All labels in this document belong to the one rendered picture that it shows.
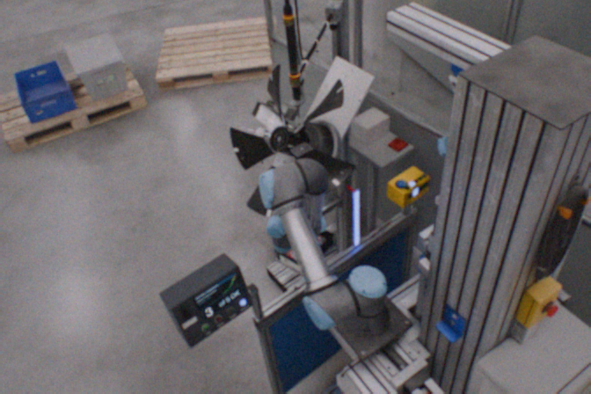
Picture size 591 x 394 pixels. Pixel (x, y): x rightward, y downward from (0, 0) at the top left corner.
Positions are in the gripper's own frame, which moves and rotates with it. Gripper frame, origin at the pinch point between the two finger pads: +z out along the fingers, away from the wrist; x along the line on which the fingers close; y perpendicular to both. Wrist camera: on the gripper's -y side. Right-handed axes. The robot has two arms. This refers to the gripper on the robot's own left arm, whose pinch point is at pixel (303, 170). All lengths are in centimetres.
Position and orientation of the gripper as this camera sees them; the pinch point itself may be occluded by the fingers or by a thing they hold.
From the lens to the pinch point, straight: 216.4
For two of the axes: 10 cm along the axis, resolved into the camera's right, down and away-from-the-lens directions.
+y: -9.5, -0.4, 3.2
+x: 1.9, 7.5, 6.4
